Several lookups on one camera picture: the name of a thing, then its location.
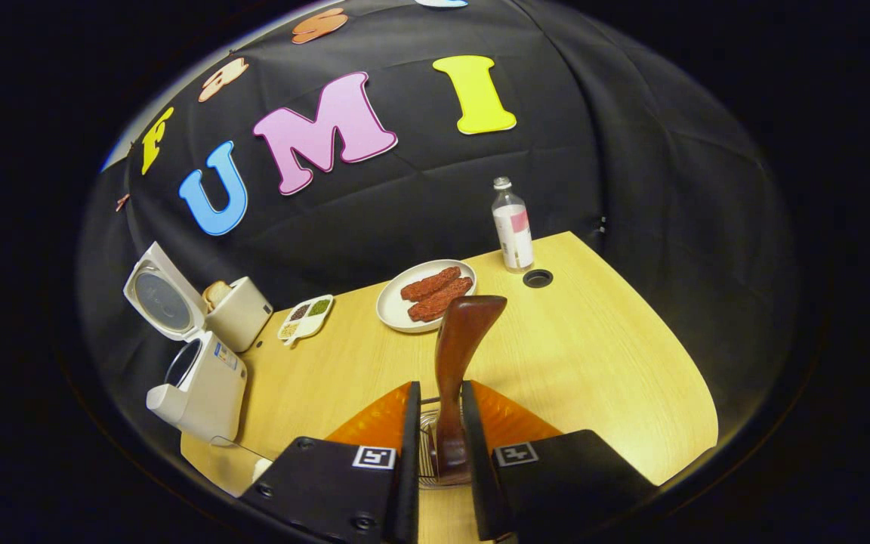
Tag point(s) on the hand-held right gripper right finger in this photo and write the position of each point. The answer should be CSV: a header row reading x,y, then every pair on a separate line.
x,y
473,438

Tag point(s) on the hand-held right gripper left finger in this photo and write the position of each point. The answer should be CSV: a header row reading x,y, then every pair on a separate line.
x,y
412,438

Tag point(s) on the brown wooden spoon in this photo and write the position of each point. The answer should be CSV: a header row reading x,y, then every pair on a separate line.
x,y
458,340

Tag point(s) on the white rice cooker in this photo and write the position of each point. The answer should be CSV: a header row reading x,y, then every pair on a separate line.
x,y
205,393

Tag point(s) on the round white plate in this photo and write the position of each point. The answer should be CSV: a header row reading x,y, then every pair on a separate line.
x,y
391,310

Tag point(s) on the red meat piece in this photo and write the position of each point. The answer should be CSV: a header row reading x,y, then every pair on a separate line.
x,y
429,285
439,300

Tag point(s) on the white divided grain dish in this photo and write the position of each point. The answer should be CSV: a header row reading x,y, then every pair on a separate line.
x,y
305,317

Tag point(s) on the black table grommet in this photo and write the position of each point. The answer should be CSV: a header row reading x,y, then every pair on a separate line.
x,y
538,278

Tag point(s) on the white toaster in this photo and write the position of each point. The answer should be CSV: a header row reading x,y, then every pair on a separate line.
x,y
246,317

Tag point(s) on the clear bottle pink label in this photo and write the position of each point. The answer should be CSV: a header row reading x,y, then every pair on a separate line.
x,y
514,234

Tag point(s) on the toasted bread slice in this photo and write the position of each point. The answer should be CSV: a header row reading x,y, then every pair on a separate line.
x,y
217,295

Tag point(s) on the copper clip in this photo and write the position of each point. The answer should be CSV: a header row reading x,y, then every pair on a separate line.
x,y
123,202

